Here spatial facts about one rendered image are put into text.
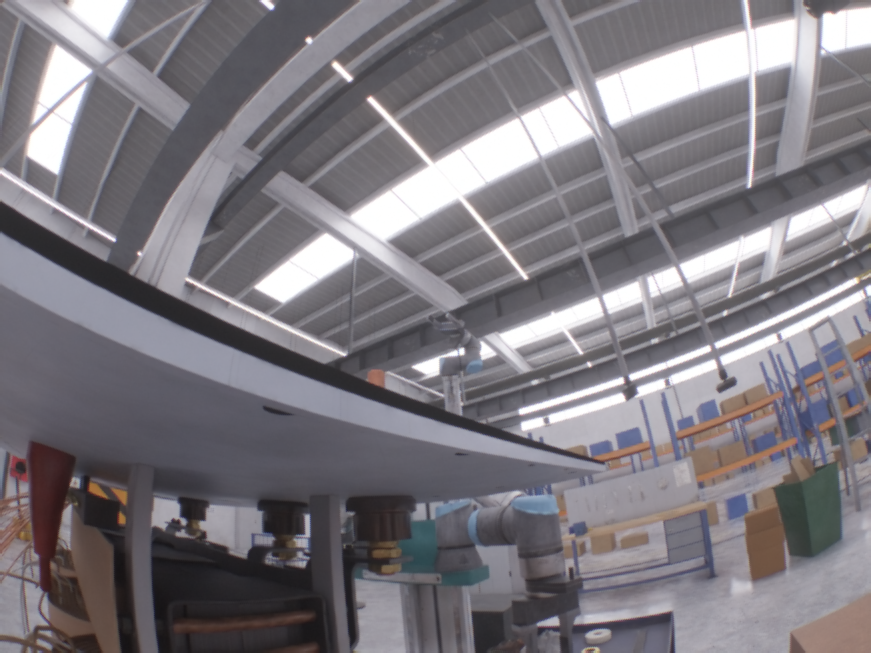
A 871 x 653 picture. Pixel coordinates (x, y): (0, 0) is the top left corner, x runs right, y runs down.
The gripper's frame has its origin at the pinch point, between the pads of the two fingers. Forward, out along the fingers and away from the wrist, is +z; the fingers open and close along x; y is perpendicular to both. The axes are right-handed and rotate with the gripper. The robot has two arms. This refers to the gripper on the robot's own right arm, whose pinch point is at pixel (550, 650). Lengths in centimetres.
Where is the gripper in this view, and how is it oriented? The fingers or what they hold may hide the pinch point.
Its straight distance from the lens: 83.3
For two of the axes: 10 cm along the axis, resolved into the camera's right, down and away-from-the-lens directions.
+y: -3.7, 4.9, 7.9
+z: 0.8, 8.6, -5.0
